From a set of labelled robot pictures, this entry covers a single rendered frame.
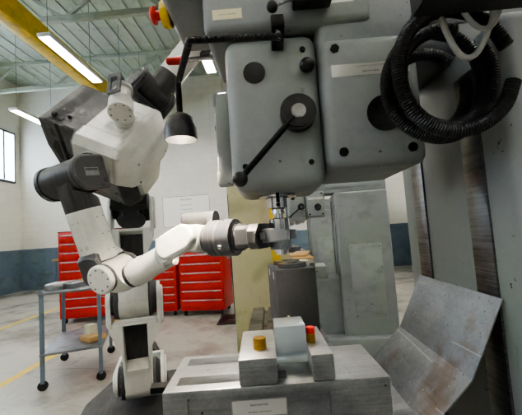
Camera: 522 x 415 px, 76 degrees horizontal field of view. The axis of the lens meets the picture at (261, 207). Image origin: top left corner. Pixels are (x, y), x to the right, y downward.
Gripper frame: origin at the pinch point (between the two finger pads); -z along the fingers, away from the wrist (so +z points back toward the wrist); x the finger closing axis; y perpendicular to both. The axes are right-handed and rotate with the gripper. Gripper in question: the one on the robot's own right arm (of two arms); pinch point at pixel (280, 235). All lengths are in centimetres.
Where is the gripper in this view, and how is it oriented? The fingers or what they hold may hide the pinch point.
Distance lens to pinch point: 75.3
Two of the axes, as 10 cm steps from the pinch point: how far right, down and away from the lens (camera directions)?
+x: 4.0, 0.4, 9.2
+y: 0.6, 10.0, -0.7
